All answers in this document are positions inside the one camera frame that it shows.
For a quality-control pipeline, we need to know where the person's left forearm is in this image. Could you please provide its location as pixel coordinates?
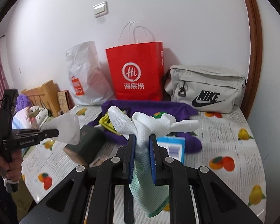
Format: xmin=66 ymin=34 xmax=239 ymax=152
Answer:
xmin=0 ymin=166 xmax=19 ymax=224

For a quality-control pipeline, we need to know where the red paper bag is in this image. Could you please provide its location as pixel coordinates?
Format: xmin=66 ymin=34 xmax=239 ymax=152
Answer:
xmin=105 ymin=21 xmax=164 ymax=101

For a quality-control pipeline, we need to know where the white wall light switch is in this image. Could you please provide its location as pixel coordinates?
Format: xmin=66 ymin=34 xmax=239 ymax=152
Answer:
xmin=94 ymin=2 xmax=109 ymax=18

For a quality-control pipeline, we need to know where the purple towel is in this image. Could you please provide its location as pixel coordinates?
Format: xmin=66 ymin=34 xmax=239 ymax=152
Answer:
xmin=87 ymin=100 xmax=202 ymax=155

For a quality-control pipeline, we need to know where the white plastic shopping bag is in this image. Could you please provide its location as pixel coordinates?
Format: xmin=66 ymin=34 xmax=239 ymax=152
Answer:
xmin=65 ymin=41 xmax=115 ymax=105

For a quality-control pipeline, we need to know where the brown patterned book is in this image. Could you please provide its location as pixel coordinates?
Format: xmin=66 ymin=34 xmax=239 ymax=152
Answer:
xmin=57 ymin=90 xmax=76 ymax=116

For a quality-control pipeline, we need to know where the white glove with green cuff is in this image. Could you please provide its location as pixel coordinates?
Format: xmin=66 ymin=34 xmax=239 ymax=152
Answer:
xmin=108 ymin=106 xmax=200 ymax=217

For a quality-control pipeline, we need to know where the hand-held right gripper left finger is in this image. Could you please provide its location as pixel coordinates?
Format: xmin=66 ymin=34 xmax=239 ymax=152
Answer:
xmin=19 ymin=134 xmax=137 ymax=224

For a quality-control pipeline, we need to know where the purple plush toy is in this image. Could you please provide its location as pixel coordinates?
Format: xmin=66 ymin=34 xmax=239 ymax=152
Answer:
xmin=16 ymin=94 xmax=31 ymax=112

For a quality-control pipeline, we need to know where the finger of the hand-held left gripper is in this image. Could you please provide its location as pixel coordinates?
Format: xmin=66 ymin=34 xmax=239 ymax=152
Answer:
xmin=38 ymin=129 xmax=60 ymax=139

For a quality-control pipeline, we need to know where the blue cardboard box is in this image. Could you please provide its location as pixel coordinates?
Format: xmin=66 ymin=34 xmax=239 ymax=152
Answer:
xmin=156 ymin=136 xmax=186 ymax=164

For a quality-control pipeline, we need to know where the dark green box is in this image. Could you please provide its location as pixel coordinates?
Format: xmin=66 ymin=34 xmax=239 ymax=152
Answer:
xmin=64 ymin=125 xmax=107 ymax=167

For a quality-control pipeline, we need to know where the polka dot pillow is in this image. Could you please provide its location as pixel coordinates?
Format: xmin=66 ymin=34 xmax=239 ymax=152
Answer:
xmin=28 ymin=106 xmax=54 ymax=125

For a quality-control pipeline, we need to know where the brown wooden door frame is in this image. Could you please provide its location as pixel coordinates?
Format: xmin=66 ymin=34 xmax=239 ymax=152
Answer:
xmin=238 ymin=0 xmax=263 ymax=120

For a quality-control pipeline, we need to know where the yellow mesh bag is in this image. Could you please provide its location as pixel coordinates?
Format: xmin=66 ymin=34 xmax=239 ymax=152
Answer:
xmin=98 ymin=114 xmax=122 ymax=136

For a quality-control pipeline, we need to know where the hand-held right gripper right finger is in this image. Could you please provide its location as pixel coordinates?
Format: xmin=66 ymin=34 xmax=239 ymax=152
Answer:
xmin=149 ymin=135 xmax=264 ymax=224

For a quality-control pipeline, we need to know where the wooden headboard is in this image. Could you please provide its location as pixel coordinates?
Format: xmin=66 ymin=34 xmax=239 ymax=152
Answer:
xmin=21 ymin=80 xmax=61 ymax=119

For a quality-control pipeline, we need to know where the grey waist bag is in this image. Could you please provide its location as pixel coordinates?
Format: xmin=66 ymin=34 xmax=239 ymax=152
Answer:
xmin=164 ymin=65 xmax=247 ymax=114

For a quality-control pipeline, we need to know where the person's left hand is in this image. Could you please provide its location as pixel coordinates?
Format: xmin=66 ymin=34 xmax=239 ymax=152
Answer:
xmin=0 ymin=149 xmax=23 ymax=184

